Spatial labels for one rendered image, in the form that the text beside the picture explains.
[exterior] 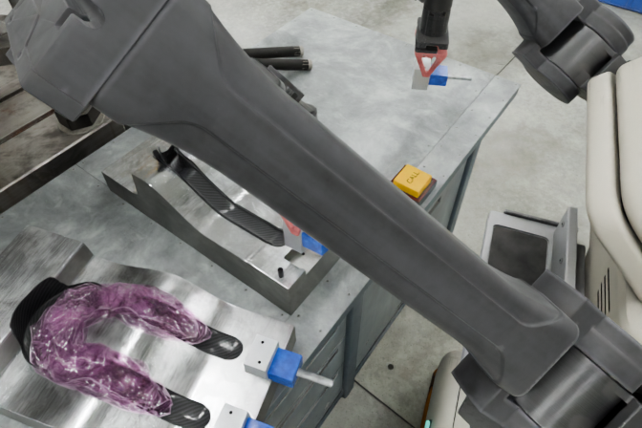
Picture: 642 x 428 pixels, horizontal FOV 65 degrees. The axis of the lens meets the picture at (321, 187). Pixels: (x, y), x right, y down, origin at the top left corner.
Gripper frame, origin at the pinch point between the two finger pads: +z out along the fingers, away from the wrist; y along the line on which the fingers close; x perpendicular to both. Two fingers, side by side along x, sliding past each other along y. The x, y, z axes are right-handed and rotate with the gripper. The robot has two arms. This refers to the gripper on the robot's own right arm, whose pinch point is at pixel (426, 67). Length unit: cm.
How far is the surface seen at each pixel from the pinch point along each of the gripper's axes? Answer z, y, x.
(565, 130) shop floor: 94, -98, 80
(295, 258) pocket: 9, 49, -21
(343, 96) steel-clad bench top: 15.1, -6.4, -18.9
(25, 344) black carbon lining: 8, 71, -60
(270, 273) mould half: 6, 54, -24
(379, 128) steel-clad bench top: 15.0, 5.0, -8.8
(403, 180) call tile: 11.2, 24.9, -2.9
